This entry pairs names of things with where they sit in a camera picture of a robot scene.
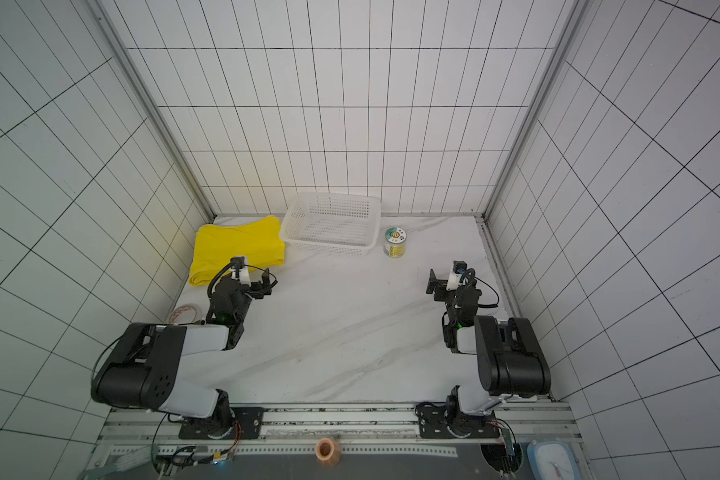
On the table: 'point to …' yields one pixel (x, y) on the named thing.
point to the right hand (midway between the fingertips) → (450, 268)
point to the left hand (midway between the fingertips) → (253, 275)
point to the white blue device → (554, 460)
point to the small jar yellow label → (394, 243)
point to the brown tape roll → (327, 452)
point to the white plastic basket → (335, 223)
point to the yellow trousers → (259, 240)
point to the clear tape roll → (175, 310)
